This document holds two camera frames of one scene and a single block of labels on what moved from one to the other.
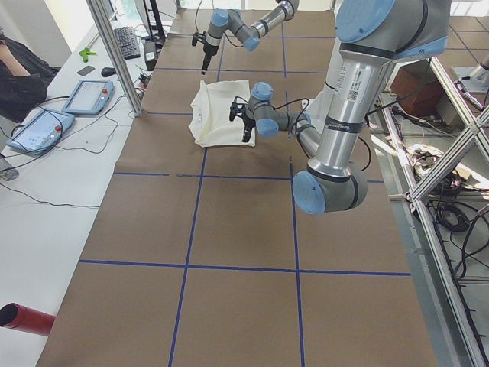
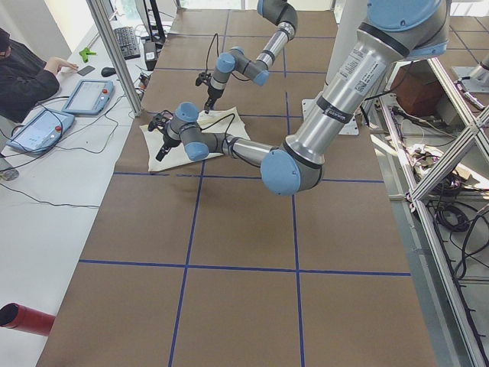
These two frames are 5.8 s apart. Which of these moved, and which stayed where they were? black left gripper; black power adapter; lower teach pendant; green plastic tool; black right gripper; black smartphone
Moved: black right gripper; black left gripper
Stayed: lower teach pendant; black smartphone; green plastic tool; black power adapter
